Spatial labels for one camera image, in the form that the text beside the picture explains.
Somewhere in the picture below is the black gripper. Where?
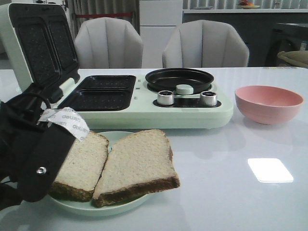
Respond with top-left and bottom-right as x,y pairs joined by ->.
0,92 -> 90,210

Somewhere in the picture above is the bread slice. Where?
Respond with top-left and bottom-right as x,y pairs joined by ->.
49,131 -> 109,202
93,129 -> 180,207

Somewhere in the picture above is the green breakfast maker lid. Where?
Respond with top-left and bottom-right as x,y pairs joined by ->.
0,3 -> 80,103

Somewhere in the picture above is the pink bowl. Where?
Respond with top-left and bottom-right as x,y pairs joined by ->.
235,85 -> 304,125

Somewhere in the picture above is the green breakfast maker base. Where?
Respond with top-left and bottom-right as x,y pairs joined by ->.
53,74 -> 233,129

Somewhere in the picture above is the green round plate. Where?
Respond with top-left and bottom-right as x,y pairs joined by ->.
48,131 -> 154,217

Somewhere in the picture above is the left grey chair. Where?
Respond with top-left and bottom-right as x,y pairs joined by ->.
75,17 -> 143,69

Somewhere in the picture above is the grey chair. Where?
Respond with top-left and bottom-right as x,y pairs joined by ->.
162,20 -> 249,68
75,17 -> 143,69

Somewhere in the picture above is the left silver control knob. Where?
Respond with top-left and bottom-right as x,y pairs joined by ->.
157,90 -> 175,106

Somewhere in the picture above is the silver control knob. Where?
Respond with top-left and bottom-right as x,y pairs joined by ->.
200,91 -> 217,106
157,90 -> 175,106

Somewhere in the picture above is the black round frying pan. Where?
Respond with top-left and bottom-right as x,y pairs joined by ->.
145,68 -> 214,94

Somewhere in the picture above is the red barrier belt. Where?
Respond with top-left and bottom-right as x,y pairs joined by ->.
75,12 -> 134,18

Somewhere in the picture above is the grey curtain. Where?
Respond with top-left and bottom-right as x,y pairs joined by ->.
66,0 -> 140,37

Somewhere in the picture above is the right silver control knob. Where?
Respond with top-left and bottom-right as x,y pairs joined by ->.
200,91 -> 217,106

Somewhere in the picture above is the white refrigerator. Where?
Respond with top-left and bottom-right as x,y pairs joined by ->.
139,0 -> 183,68

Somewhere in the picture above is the right grey chair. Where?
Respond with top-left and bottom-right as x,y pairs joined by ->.
162,20 -> 249,68

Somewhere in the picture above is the dark kitchen counter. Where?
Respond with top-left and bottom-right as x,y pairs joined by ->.
183,9 -> 308,67

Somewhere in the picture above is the fruit plate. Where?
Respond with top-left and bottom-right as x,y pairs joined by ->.
238,0 -> 260,9

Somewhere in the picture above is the black washing machine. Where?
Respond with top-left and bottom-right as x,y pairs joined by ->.
265,23 -> 308,66

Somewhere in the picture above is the beige sofa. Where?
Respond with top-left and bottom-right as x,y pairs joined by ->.
277,51 -> 308,68

